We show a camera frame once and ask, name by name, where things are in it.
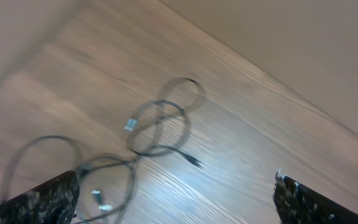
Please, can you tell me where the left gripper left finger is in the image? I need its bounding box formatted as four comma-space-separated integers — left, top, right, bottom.
0, 170, 80, 224

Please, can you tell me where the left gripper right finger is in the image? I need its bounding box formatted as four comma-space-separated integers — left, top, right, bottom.
273, 170, 358, 224

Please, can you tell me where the black USB cable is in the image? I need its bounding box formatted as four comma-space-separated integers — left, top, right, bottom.
0, 135, 138, 224
123, 77, 206, 169

